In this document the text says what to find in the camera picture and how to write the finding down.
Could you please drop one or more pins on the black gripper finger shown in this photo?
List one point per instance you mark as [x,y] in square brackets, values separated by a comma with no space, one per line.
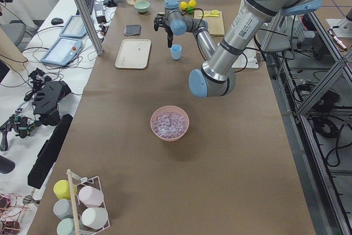
[169,40]

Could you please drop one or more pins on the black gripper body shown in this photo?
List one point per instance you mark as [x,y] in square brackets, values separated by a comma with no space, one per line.
[167,31]

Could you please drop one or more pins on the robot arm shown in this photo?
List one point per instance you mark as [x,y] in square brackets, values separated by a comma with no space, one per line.
[215,77]

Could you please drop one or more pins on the light blue plastic cup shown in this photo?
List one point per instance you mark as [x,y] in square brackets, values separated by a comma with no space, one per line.
[176,51]

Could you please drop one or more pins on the pink bowl of ice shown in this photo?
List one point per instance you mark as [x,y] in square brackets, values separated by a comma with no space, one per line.
[169,123]

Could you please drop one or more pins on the pink cup in rack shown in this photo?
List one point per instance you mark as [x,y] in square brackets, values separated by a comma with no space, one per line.
[90,196]

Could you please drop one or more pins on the yellow cup in rack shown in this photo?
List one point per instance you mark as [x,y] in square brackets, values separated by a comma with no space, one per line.
[61,189]

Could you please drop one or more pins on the white cup in rack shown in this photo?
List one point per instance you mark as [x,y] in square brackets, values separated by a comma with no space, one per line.
[94,217]

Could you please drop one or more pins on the grey cup in rack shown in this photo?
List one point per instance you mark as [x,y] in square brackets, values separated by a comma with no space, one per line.
[63,209]

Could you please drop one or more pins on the green cup in rack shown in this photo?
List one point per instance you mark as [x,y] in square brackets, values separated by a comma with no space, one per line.
[66,227]

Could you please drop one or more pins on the light green bowl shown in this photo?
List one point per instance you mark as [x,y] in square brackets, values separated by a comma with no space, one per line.
[142,6]

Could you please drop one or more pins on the yellow lemon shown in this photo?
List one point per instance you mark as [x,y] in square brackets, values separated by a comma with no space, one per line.
[192,3]
[183,5]

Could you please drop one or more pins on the grey folded cloth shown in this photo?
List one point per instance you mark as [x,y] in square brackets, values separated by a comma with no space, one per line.
[132,30]

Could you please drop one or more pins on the green lime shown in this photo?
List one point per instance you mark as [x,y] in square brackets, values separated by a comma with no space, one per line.
[189,10]

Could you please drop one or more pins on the cream plastic tray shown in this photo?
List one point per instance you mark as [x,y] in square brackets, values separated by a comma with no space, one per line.
[133,54]

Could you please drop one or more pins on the yellow plastic knife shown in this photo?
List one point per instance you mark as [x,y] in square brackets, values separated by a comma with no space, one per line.
[205,14]

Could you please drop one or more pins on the wooden cutting board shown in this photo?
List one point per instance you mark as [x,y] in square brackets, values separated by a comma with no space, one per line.
[215,24]

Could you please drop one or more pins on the lemon half slice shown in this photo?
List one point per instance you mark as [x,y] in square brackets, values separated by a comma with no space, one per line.
[214,13]

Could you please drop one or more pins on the black computer mouse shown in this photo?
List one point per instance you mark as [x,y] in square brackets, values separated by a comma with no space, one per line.
[57,21]

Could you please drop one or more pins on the aluminium frame post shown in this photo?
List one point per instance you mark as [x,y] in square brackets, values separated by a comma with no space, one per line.
[86,17]

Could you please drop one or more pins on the white wire cup rack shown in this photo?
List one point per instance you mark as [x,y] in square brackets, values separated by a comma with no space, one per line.
[75,184]

